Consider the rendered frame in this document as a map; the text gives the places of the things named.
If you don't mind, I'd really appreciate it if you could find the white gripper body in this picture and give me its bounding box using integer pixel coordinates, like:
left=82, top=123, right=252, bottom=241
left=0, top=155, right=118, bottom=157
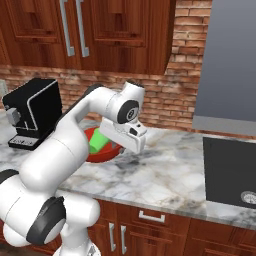
left=98, top=117, right=148, bottom=155

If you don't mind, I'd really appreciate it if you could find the green cup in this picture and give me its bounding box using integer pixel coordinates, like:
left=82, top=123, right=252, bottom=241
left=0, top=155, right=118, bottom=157
left=88, top=128, right=112, bottom=155

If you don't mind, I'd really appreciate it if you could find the red bowl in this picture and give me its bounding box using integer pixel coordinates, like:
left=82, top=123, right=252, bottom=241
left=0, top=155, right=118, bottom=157
left=82, top=126, right=127, bottom=164

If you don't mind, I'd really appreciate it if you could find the black coffee machine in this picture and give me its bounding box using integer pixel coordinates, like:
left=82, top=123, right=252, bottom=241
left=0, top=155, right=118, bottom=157
left=1, top=77, right=64, bottom=151

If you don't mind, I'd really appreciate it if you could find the wooden drawer front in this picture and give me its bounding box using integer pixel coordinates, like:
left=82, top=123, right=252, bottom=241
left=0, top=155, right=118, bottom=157
left=127, top=204, right=192, bottom=236

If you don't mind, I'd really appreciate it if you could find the wooden base cupboard door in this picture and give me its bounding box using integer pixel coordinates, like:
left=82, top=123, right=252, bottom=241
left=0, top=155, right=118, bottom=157
left=117, top=222, right=188, bottom=256
left=87, top=199, right=118, bottom=256

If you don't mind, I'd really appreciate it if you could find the black hob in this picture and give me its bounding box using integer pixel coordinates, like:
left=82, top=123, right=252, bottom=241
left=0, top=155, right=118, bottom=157
left=202, top=136, right=256, bottom=211

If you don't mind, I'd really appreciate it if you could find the grey range hood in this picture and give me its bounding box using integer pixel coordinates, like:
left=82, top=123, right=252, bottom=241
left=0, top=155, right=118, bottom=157
left=191, top=0, right=256, bottom=137

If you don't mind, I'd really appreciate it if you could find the wooden panel under hob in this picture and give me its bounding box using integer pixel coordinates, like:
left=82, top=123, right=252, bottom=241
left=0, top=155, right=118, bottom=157
left=185, top=217, right=256, bottom=256

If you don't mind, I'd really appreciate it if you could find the grey drawer handle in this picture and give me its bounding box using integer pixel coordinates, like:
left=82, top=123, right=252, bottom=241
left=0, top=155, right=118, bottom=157
left=138, top=210, right=166, bottom=224

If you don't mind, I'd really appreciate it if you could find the wooden wall cupboard door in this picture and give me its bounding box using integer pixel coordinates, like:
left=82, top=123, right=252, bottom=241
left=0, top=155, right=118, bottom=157
left=73, top=0, right=177, bottom=76
left=0, top=0, right=76, bottom=69

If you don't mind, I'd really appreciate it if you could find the grey base cupboard handle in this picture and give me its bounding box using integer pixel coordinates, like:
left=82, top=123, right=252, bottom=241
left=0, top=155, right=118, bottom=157
left=108, top=222, right=117, bottom=253
left=119, top=224, right=128, bottom=256

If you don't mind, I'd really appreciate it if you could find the grey wall cupboard handle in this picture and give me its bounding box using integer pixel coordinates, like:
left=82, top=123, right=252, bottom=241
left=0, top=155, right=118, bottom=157
left=58, top=0, right=76, bottom=57
left=75, top=0, right=91, bottom=58

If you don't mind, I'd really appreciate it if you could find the grey wall socket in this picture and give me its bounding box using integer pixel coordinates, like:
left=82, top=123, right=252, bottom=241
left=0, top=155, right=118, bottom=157
left=0, top=81, right=8, bottom=98

